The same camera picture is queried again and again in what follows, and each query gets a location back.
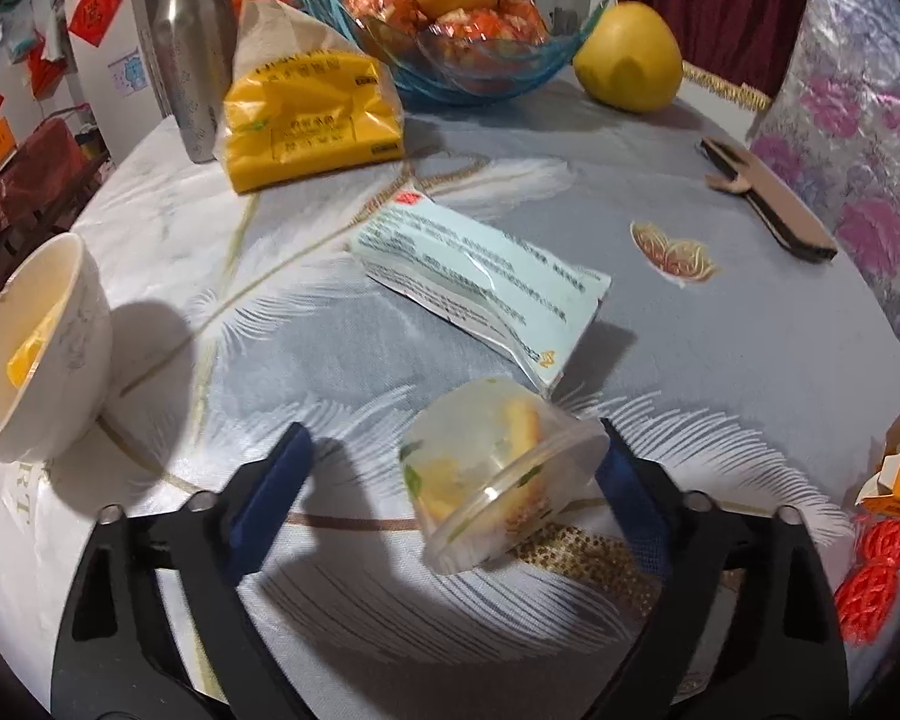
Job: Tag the yellow wrapper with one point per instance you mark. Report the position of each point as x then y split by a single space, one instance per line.
34 349

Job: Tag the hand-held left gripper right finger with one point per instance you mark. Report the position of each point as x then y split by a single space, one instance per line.
630 495

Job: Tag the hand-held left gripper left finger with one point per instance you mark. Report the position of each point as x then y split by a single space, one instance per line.
270 495

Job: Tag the metal bottle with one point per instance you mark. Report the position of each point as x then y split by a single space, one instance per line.
191 52

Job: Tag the maroon curtain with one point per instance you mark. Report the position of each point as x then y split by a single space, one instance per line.
712 0

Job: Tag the pink floral cover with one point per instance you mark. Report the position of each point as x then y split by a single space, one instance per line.
862 127

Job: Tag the white bowl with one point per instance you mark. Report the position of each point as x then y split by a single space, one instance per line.
75 405

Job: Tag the red diamond wall decoration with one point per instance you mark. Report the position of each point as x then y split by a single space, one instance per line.
96 13

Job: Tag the red plastic bag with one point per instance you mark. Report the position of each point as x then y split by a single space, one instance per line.
49 157

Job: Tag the yellow pomelo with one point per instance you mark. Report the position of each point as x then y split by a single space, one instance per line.
630 56

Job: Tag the yellow tissue pack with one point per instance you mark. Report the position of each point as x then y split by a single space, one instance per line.
307 127

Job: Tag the light blue packet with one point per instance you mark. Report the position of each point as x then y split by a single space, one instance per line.
480 270

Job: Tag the blue glass fruit bowl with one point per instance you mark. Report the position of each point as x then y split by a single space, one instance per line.
457 75

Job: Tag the clear cup with lemon slices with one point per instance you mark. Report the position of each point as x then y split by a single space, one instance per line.
487 465

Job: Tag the pile of orange wrapped snacks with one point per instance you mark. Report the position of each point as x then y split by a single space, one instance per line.
379 4

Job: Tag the red plastic net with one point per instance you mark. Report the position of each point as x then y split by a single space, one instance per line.
874 585

